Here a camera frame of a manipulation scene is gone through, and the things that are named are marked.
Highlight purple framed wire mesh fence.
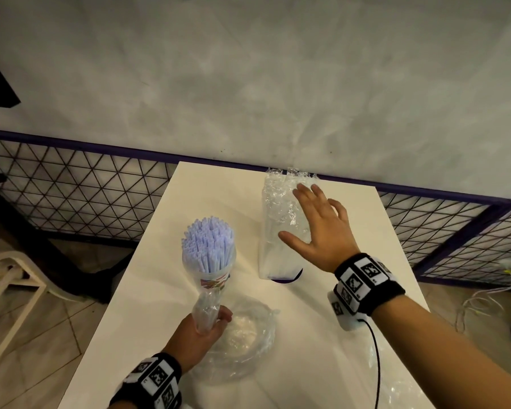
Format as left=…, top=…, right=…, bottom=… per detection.
left=0, top=128, right=511, bottom=288

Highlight person's right hand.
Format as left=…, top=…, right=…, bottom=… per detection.
left=278, top=182, right=361, bottom=276

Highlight white floor cables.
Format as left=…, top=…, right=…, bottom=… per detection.
left=453, top=257, right=511, bottom=333

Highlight round clear plastic cup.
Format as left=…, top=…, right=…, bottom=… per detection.
left=183, top=244, right=237, bottom=291

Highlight white plastic chair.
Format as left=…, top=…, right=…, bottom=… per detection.
left=0, top=251, right=86, bottom=379

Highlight clear plastic wrap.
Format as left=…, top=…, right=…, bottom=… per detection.
left=366, top=349, right=435, bottom=409

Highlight small bunch of blue straws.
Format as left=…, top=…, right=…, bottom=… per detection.
left=182, top=215, right=236, bottom=273

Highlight black right camera cable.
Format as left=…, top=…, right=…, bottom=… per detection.
left=357, top=318, right=382, bottom=409

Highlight pack of clear straws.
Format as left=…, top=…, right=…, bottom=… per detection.
left=191, top=289, right=280, bottom=386

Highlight small black round object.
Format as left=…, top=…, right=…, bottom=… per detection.
left=270, top=268, right=304, bottom=285

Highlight black right wristband with markers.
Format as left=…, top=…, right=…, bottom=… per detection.
left=333, top=253, right=407, bottom=318

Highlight person's right forearm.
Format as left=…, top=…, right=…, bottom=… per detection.
left=372, top=295, right=511, bottom=409

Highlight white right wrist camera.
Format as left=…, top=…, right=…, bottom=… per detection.
left=326, top=291, right=369, bottom=332

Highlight clear square plastic box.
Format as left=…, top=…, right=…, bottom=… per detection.
left=257, top=174, right=320, bottom=281

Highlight person's left hand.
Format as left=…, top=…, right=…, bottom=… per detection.
left=162, top=305, right=234, bottom=373

